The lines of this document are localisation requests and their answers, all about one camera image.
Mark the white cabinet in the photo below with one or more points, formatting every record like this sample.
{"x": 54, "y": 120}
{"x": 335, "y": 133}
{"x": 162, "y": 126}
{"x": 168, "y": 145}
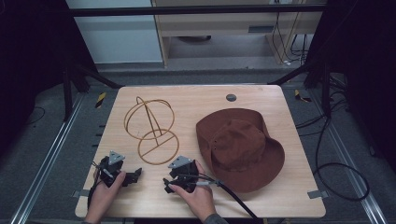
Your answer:
{"x": 118, "y": 37}

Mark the person's right hand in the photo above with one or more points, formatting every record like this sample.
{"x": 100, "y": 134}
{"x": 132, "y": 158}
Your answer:
{"x": 199, "y": 199}

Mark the brown brimmed hat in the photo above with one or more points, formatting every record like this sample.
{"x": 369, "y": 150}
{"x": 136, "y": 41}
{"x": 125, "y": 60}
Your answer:
{"x": 239, "y": 149}

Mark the black horizontal frame bar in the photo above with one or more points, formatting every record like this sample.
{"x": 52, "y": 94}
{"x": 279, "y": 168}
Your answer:
{"x": 193, "y": 10}

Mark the aluminium floor rail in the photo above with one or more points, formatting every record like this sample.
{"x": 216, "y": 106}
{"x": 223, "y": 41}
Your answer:
{"x": 46, "y": 161}
{"x": 351, "y": 165}

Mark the grey round table grommet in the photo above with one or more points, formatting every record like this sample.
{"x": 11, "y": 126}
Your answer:
{"x": 231, "y": 97}

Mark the grey tape piece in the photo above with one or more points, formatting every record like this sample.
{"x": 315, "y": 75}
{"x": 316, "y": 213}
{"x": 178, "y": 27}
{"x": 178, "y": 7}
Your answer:
{"x": 79, "y": 193}
{"x": 317, "y": 194}

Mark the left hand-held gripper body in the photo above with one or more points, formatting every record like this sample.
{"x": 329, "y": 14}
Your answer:
{"x": 112, "y": 168}

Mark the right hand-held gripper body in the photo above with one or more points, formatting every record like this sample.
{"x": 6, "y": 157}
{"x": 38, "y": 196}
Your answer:
{"x": 184, "y": 172}

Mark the black frame leg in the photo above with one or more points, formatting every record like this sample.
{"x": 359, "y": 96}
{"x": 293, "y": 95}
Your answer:
{"x": 67, "y": 93}
{"x": 325, "y": 93}

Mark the person's left hand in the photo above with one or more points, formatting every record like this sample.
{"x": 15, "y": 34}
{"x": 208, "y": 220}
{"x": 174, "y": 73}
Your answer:
{"x": 104, "y": 194}

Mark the light wooden desk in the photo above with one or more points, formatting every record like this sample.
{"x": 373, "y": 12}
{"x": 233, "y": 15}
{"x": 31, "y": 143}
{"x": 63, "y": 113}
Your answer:
{"x": 218, "y": 25}

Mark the yellow black hazard tape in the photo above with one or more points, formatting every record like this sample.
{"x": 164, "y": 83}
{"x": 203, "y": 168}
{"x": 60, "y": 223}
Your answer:
{"x": 100, "y": 100}
{"x": 300, "y": 96}

